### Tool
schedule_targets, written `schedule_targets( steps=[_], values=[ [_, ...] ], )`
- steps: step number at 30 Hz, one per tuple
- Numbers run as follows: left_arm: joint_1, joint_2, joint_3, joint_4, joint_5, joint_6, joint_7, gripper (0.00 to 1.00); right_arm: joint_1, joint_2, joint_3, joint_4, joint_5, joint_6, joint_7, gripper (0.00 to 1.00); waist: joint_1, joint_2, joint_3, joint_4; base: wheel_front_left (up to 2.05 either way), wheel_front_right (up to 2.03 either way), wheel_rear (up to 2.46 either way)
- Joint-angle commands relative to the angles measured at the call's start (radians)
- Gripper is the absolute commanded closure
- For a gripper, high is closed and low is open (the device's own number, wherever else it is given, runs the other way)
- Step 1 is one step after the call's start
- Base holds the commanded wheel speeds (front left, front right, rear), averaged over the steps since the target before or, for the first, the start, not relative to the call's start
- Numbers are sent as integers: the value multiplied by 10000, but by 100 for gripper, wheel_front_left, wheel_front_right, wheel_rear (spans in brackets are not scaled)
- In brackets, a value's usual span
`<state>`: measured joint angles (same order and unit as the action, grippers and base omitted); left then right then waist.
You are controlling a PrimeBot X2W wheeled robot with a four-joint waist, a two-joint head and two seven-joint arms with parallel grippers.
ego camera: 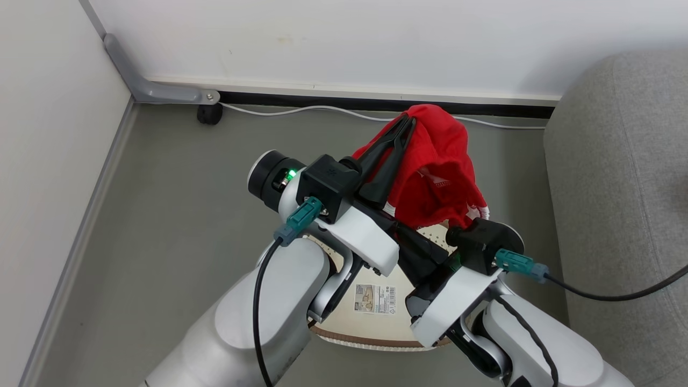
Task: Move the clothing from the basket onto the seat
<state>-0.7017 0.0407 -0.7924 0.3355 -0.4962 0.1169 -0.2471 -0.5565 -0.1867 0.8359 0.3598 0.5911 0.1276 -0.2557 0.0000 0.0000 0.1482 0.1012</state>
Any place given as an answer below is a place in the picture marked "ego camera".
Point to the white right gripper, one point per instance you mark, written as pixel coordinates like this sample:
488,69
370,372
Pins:
457,301

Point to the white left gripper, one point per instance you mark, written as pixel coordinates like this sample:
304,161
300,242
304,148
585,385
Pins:
365,242

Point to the red and white jersey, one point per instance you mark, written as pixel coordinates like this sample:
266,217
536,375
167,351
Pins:
441,161

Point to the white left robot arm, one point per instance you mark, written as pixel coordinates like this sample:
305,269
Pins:
290,301

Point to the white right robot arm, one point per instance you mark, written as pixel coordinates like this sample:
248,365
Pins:
543,344

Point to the grey fabric sofa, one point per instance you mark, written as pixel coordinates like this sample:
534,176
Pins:
629,188

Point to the printed paper basket label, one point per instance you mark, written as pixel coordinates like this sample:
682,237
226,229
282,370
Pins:
375,299

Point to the cream plastic laundry basket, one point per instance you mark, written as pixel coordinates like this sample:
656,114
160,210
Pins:
376,328

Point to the black baseboard strip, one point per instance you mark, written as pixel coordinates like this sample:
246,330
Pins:
301,98

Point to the black caster wheel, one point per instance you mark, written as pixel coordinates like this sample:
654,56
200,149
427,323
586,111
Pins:
209,114

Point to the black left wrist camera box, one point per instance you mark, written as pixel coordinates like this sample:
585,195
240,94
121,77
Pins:
328,180

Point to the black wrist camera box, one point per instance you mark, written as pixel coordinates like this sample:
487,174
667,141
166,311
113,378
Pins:
328,180
484,242

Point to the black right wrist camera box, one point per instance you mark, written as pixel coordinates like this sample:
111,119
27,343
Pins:
484,242

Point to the grey metal partition foot bracket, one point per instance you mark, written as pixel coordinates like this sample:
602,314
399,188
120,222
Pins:
156,92

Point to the grey floor skirting rail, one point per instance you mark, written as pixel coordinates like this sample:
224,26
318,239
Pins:
80,252

